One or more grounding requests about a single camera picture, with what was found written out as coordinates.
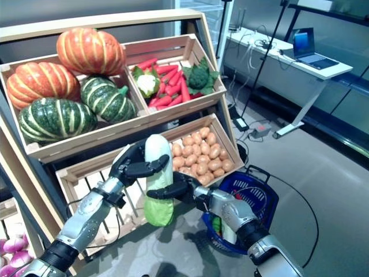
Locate tall black tripod stand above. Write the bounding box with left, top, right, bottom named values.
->
left=240, top=0, right=289, bottom=116

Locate purple and white turnip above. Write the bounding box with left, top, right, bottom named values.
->
left=2, top=237, right=23, bottom=254

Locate blue plastic shopping basket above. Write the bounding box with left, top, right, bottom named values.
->
left=201, top=164, right=280, bottom=256

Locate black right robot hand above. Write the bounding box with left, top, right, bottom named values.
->
left=146, top=171, right=202, bottom=204

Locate wooden slatted crate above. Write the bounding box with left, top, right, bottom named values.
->
left=119, top=33, right=227, bottom=123
left=161, top=113, right=246, bottom=188
left=54, top=135, right=185, bottom=256
left=0, top=197, right=44, bottom=277
left=0, top=53, right=150, bottom=164

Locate white cauliflower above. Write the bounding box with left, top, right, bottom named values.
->
left=131, top=66, right=161, bottom=99

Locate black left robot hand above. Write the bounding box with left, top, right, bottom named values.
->
left=108, top=143, right=171, bottom=187

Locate red carrot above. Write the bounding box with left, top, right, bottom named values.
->
left=148, top=95, right=172, bottom=107
left=155, top=65, right=179, bottom=75
left=137, top=57, right=159, bottom=70
left=180, top=77, right=191, bottom=102

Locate orange striped pumpkin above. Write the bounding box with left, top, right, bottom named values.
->
left=56, top=27, right=126, bottom=77
left=6, top=62, right=81, bottom=110

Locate black floor cable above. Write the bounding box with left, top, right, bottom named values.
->
left=269, top=174, right=319, bottom=268

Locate open laptop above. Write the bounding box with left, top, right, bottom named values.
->
left=292, top=27, right=340, bottom=70

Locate wooden display shelf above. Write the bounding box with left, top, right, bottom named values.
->
left=0, top=8, right=246, bottom=277

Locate white desk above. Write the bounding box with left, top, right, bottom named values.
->
left=226, top=27, right=354, bottom=140

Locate black power brick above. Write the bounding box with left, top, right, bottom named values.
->
left=232, top=117, right=250, bottom=132

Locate grey box with red label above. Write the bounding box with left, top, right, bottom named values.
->
left=247, top=123, right=272, bottom=139

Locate small green striped pumpkin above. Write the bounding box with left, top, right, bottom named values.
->
left=80, top=75, right=138, bottom=123

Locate green broccoli with leaves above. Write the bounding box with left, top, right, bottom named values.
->
left=182, top=57, right=220, bottom=95

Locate napa cabbage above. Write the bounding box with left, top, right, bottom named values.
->
left=221, top=218, right=238, bottom=245
left=143, top=134, right=175, bottom=227

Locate large green striped pumpkin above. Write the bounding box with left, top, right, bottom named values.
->
left=18, top=97, right=98, bottom=145

